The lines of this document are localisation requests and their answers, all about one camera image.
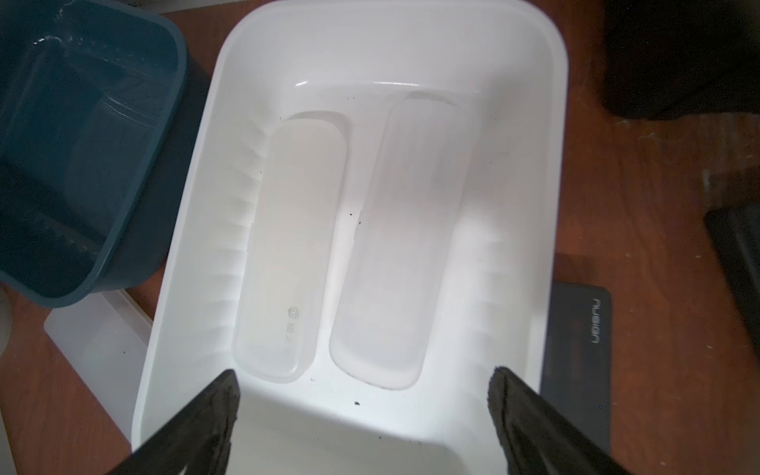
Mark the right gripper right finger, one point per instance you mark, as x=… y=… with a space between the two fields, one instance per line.
x=534 y=436

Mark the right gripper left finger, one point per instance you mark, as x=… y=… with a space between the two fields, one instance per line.
x=197 y=440

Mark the smooth translucent pencil case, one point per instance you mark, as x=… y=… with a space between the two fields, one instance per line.
x=288 y=254

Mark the black pencil case upright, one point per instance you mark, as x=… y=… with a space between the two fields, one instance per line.
x=577 y=364

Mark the white storage bin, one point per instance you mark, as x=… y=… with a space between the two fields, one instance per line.
x=350 y=63

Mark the black pencil case tilted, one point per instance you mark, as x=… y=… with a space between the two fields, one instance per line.
x=734 y=233

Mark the teal storage bin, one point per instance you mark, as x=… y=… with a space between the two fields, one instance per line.
x=101 y=103

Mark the black plastic toolbox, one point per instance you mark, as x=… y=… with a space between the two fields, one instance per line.
x=669 y=59

